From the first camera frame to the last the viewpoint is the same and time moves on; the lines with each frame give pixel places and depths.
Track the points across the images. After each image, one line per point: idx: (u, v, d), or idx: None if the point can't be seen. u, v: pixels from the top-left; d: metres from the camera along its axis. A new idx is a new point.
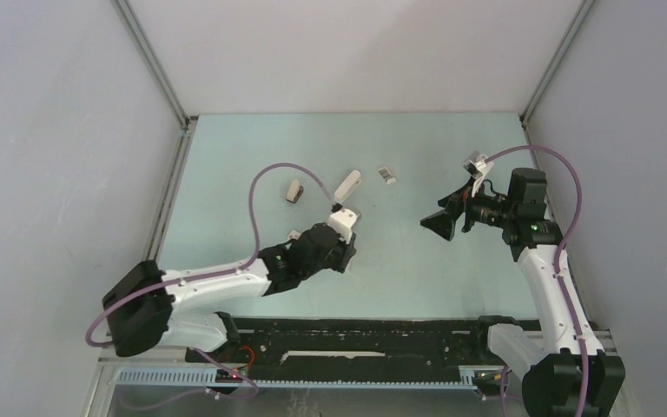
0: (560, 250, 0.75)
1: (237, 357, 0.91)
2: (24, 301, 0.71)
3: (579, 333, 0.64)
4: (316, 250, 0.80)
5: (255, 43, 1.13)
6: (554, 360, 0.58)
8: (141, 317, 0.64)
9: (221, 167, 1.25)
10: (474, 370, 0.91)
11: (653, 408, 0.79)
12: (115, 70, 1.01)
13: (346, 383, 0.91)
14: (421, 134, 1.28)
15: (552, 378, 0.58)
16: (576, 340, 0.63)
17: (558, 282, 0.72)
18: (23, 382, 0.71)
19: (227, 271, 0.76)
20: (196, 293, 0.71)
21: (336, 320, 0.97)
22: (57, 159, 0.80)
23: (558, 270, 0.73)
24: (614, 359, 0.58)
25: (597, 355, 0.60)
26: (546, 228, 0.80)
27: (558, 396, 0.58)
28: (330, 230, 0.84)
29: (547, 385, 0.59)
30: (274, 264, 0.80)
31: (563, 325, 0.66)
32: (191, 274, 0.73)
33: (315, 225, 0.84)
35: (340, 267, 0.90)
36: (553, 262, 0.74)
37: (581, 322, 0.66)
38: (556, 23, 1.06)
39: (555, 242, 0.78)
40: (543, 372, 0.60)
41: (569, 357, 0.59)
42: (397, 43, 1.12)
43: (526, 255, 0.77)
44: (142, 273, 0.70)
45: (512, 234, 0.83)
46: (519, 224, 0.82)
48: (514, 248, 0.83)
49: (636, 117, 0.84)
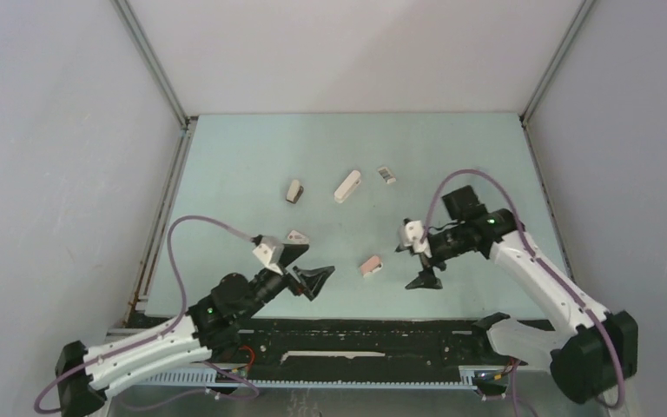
0: (525, 233, 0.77)
1: (238, 358, 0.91)
2: (25, 301, 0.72)
3: (584, 305, 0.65)
4: (230, 306, 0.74)
5: (254, 42, 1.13)
6: (579, 342, 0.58)
8: (72, 392, 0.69)
9: (221, 167, 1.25)
10: (474, 370, 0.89)
11: (654, 408, 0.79)
12: (115, 69, 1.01)
13: (347, 383, 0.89)
14: (421, 134, 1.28)
15: (584, 359, 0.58)
16: (583, 313, 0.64)
17: (538, 268, 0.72)
18: (23, 381, 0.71)
19: (152, 337, 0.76)
20: (115, 367, 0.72)
21: (335, 320, 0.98)
22: (57, 159, 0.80)
23: (534, 253, 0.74)
24: (623, 317, 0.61)
25: (608, 321, 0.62)
26: (500, 216, 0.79)
27: (593, 376, 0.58)
28: (240, 280, 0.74)
29: (579, 369, 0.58)
30: (200, 321, 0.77)
31: (565, 304, 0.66)
32: (109, 350, 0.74)
33: (224, 278, 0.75)
35: (312, 298, 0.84)
36: (525, 246, 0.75)
37: (578, 294, 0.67)
38: (556, 23, 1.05)
39: (514, 229, 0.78)
40: (571, 357, 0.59)
41: (591, 334, 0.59)
42: (397, 44, 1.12)
43: (498, 251, 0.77)
44: (67, 354, 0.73)
45: (473, 240, 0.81)
46: (478, 224, 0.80)
48: (484, 248, 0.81)
49: (637, 116, 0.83)
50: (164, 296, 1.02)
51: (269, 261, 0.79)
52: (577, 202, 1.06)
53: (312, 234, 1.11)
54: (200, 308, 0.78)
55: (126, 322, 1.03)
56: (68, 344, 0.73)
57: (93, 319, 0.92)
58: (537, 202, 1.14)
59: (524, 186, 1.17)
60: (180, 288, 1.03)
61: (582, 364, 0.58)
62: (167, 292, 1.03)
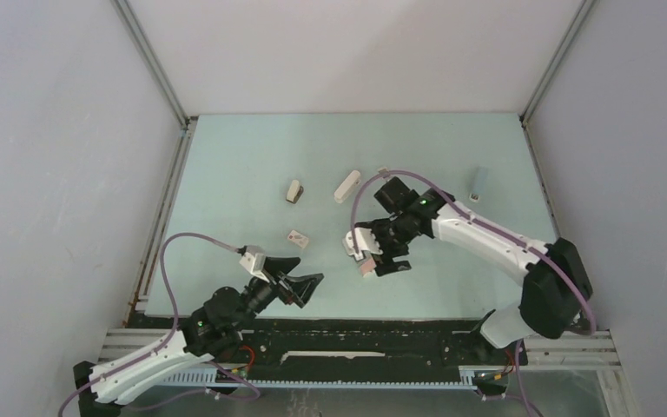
0: (454, 203, 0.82)
1: (238, 358, 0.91)
2: (24, 301, 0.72)
3: (525, 245, 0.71)
4: (222, 318, 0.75)
5: (254, 41, 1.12)
6: (534, 280, 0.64)
8: (82, 406, 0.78)
9: (220, 167, 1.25)
10: (474, 370, 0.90)
11: (654, 408, 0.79)
12: (115, 69, 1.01)
13: (347, 383, 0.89)
14: (420, 134, 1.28)
15: (545, 292, 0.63)
16: (527, 252, 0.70)
17: (477, 226, 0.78)
18: (23, 381, 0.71)
19: (145, 354, 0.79)
20: (117, 384, 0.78)
21: (335, 320, 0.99)
22: (57, 159, 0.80)
23: (468, 217, 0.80)
24: (560, 242, 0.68)
25: (551, 251, 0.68)
26: (429, 197, 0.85)
27: (558, 305, 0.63)
28: (233, 294, 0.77)
29: (544, 304, 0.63)
30: (192, 334, 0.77)
31: (511, 250, 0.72)
32: (111, 368, 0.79)
33: (216, 292, 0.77)
35: (302, 304, 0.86)
36: (460, 214, 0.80)
37: (517, 239, 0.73)
38: (557, 23, 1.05)
39: (445, 203, 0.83)
40: (533, 296, 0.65)
41: (540, 269, 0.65)
42: (397, 43, 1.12)
43: (439, 228, 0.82)
44: (77, 372, 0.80)
45: (415, 225, 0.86)
46: (412, 211, 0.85)
48: (425, 229, 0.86)
49: (637, 116, 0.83)
50: (164, 296, 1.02)
51: (252, 269, 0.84)
52: (578, 202, 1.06)
53: (312, 234, 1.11)
54: (191, 321, 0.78)
55: (126, 322, 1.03)
56: (76, 365, 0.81)
57: (93, 319, 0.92)
58: (537, 202, 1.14)
59: (524, 186, 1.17)
60: (180, 288, 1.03)
61: (548, 299, 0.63)
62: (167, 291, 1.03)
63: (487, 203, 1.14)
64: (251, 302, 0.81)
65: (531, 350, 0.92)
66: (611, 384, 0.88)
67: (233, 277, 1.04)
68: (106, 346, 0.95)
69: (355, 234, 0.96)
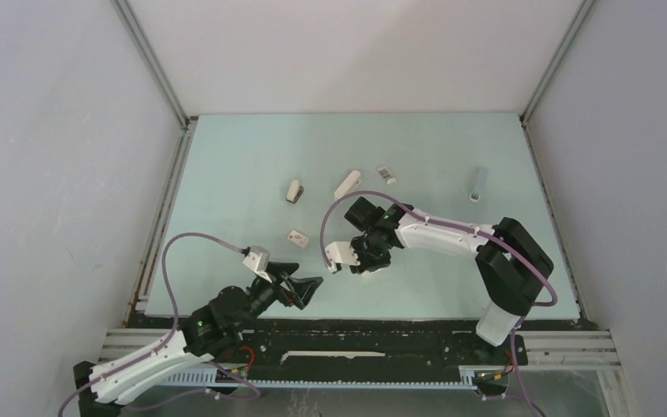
0: (412, 213, 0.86)
1: (238, 358, 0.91)
2: (24, 300, 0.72)
3: (475, 231, 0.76)
4: (227, 317, 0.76)
5: (254, 41, 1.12)
6: (485, 258, 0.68)
8: (85, 404, 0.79)
9: (221, 167, 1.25)
10: (474, 370, 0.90)
11: (655, 409, 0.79)
12: (115, 69, 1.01)
13: (347, 383, 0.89)
14: (420, 134, 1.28)
15: (497, 268, 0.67)
16: (478, 236, 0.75)
17: (432, 225, 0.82)
18: (23, 381, 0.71)
19: (145, 354, 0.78)
20: (117, 384, 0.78)
21: (335, 320, 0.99)
22: (56, 159, 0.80)
23: (424, 219, 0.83)
24: (506, 221, 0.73)
25: (499, 229, 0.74)
26: (391, 210, 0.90)
27: (517, 281, 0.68)
28: (240, 293, 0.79)
29: (504, 282, 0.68)
30: (192, 333, 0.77)
31: (464, 239, 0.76)
32: (112, 368, 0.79)
33: (221, 292, 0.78)
35: (302, 307, 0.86)
36: (418, 218, 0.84)
37: (468, 228, 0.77)
38: (556, 23, 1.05)
39: (404, 214, 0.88)
40: (491, 275, 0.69)
41: (490, 248, 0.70)
42: (397, 44, 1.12)
43: (405, 238, 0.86)
44: (76, 373, 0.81)
45: (384, 239, 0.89)
46: (378, 225, 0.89)
48: (394, 242, 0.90)
49: (637, 116, 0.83)
50: (164, 297, 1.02)
51: (257, 268, 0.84)
52: (577, 202, 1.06)
53: (312, 234, 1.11)
54: (191, 320, 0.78)
55: (126, 322, 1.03)
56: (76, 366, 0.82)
57: (93, 318, 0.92)
58: (537, 202, 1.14)
59: (524, 186, 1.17)
60: (180, 288, 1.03)
61: (501, 274, 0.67)
62: (167, 291, 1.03)
63: (491, 203, 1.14)
64: (253, 303, 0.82)
65: (532, 350, 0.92)
66: (611, 384, 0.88)
67: (232, 277, 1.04)
68: (106, 346, 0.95)
69: (333, 249, 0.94)
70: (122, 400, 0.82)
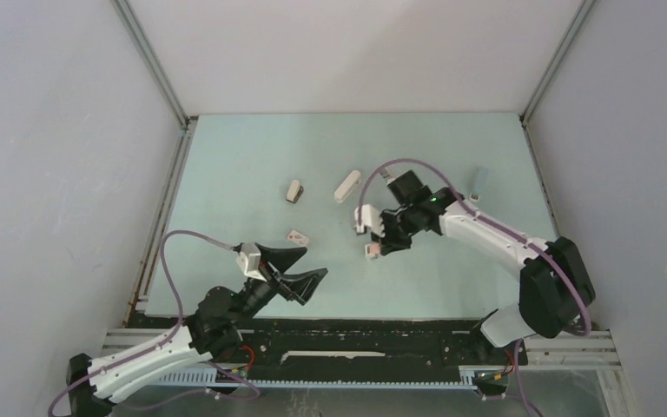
0: (465, 202, 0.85)
1: (237, 358, 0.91)
2: (24, 300, 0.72)
3: (525, 241, 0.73)
4: (219, 319, 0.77)
5: (254, 41, 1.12)
6: (531, 273, 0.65)
8: (79, 400, 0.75)
9: (221, 167, 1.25)
10: (474, 370, 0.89)
11: (654, 409, 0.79)
12: (115, 69, 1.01)
13: (347, 383, 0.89)
14: (420, 134, 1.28)
15: (541, 287, 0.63)
16: (528, 247, 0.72)
17: (479, 221, 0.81)
18: (22, 381, 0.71)
19: (149, 348, 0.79)
20: (116, 378, 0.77)
21: (335, 320, 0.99)
22: (56, 159, 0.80)
23: (476, 214, 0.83)
24: (562, 241, 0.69)
25: (551, 247, 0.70)
26: (441, 194, 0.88)
27: (556, 303, 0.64)
28: (226, 295, 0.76)
29: (541, 300, 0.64)
30: (196, 328, 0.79)
31: (511, 247, 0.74)
32: (112, 361, 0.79)
33: (208, 294, 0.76)
35: (304, 301, 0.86)
36: (468, 210, 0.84)
37: (518, 235, 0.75)
38: (556, 23, 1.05)
39: (454, 201, 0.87)
40: (529, 290, 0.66)
41: (538, 264, 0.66)
42: (397, 43, 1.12)
43: (447, 224, 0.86)
44: (73, 367, 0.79)
45: (424, 221, 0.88)
46: (423, 203, 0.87)
48: (431, 226, 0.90)
49: (637, 116, 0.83)
50: (164, 296, 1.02)
51: (246, 270, 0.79)
52: (577, 202, 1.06)
53: (312, 234, 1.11)
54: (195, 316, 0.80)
55: (126, 322, 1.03)
56: (75, 358, 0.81)
57: (93, 319, 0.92)
58: (536, 202, 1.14)
59: (524, 186, 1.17)
60: (180, 288, 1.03)
61: (542, 292, 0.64)
62: (167, 291, 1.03)
63: (491, 203, 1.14)
64: (249, 300, 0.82)
65: (531, 350, 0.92)
66: (611, 384, 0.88)
67: (233, 277, 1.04)
68: (106, 346, 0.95)
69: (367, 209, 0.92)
70: (115, 400, 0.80)
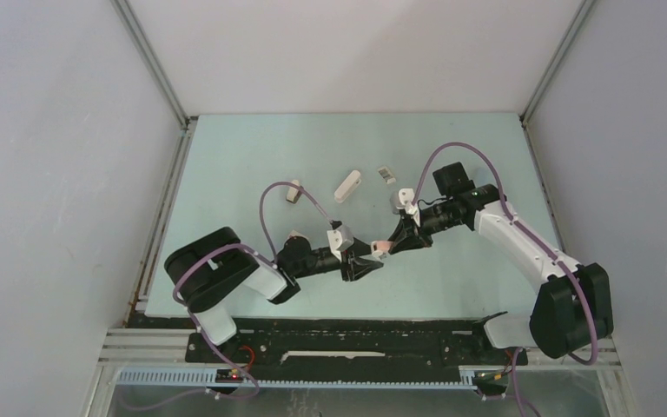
0: (505, 202, 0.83)
1: (238, 358, 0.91)
2: (24, 300, 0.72)
3: (556, 258, 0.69)
4: (296, 264, 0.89)
5: (255, 42, 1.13)
6: (551, 291, 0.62)
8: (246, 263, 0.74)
9: (221, 167, 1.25)
10: (474, 370, 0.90)
11: (655, 408, 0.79)
12: (115, 70, 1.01)
13: (347, 383, 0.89)
14: (420, 133, 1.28)
15: (557, 304, 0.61)
16: (556, 264, 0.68)
17: (514, 227, 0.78)
18: (20, 381, 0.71)
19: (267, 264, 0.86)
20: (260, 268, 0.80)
21: (335, 320, 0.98)
22: (57, 159, 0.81)
23: (512, 217, 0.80)
24: (594, 267, 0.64)
25: (578, 270, 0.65)
26: (484, 190, 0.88)
27: (567, 324, 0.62)
28: (304, 243, 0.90)
29: (553, 318, 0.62)
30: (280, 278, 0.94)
31: (540, 259, 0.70)
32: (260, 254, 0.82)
33: (287, 241, 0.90)
35: (352, 278, 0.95)
36: (505, 213, 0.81)
37: (553, 250, 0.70)
38: (556, 23, 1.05)
39: (496, 200, 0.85)
40: (544, 306, 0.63)
41: (560, 282, 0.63)
42: (397, 44, 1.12)
43: (481, 220, 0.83)
44: (223, 237, 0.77)
45: (460, 214, 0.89)
46: (463, 195, 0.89)
48: (465, 220, 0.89)
49: (639, 115, 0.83)
50: (164, 296, 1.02)
51: (334, 247, 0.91)
52: (577, 201, 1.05)
53: (312, 234, 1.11)
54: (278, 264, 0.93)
55: (126, 322, 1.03)
56: (223, 229, 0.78)
57: (92, 319, 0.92)
58: (536, 202, 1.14)
59: (524, 186, 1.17)
60: None
61: (556, 310, 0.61)
62: (167, 290, 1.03)
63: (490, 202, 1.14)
64: (317, 261, 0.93)
65: (531, 350, 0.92)
66: (612, 384, 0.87)
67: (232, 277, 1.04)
68: (106, 346, 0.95)
69: (418, 191, 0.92)
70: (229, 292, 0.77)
